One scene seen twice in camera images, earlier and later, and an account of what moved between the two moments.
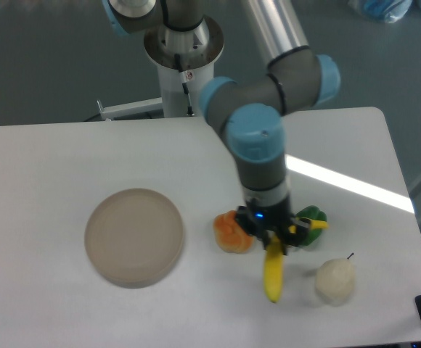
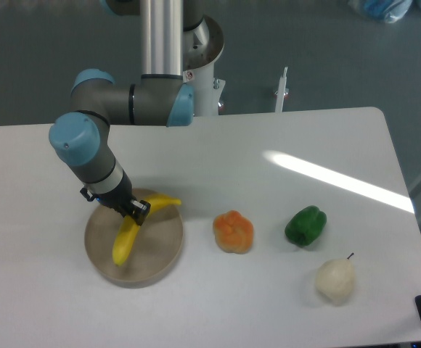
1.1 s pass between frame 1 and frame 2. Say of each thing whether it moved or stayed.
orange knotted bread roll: stayed
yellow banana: moved
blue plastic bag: stayed
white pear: stayed
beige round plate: stayed
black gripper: moved
